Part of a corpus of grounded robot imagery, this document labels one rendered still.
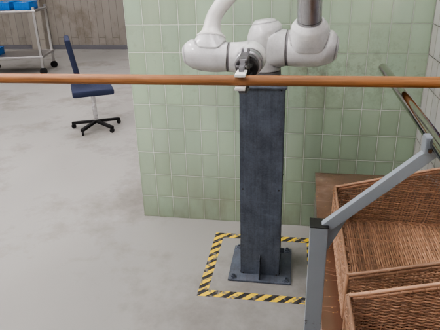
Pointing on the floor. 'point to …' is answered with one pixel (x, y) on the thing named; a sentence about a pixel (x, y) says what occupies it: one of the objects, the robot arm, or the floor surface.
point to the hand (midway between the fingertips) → (241, 80)
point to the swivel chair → (81, 90)
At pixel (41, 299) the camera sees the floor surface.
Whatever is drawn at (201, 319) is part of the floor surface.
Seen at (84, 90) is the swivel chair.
